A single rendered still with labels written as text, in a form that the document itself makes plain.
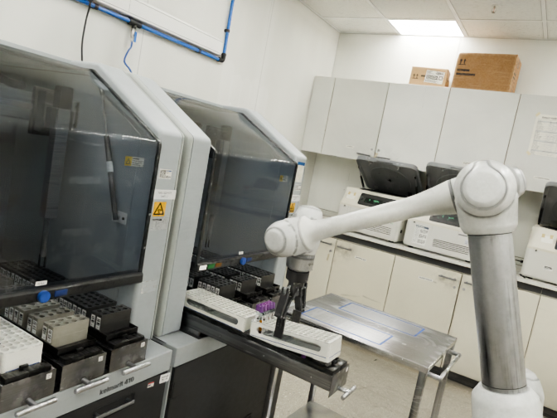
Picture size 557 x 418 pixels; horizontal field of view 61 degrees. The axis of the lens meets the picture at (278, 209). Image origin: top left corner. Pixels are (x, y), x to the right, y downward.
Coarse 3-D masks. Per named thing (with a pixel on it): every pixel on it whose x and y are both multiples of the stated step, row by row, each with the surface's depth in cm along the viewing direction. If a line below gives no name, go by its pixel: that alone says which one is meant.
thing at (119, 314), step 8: (104, 312) 139; (112, 312) 141; (120, 312) 142; (128, 312) 145; (96, 320) 137; (104, 320) 137; (112, 320) 140; (120, 320) 143; (128, 320) 146; (96, 328) 137; (104, 328) 138; (112, 328) 140; (120, 328) 143
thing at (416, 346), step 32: (320, 320) 185; (352, 320) 192; (384, 320) 200; (384, 352) 166; (416, 352) 170; (448, 352) 190; (416, 384) 160; (288, 416) 212; (320, 416) 217; (416, 416) 160
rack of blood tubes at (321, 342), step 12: (252, 324) 158; (264, 324) 156; (288, 324) 158; (300, 324) 159; (264, 336) 156; (288, 336) 158; (300, 336) 149; (312, 336) 149; (324, 336) 150; (336, 336) 151; (288, 348) 151; (300, 348) 149; (312, 348) 154; (324, 348) 145; (336, 348) 148; (324, 360) 145
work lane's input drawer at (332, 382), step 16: (192, 320) 169; (208, 320) 167; (224, 336) 162; (240, 336) 159; (256, 352) 155; (272, 352) 152; (288, 352) 150; (288, 368) 149; (304, 368) 146; (320, 368) 145; (336, 368) 145; (320, 384) 143; (336, 384) 145
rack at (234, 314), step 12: (192, 300) 179; (204, 300) 169; (216, 300) 173; (228, 300) 175; (204, 312) 169; (216, 312) 175; (228, 312) 163; (240, 312) 165; (252, 312) 167; (228, 324) 163; (240, 324) 161
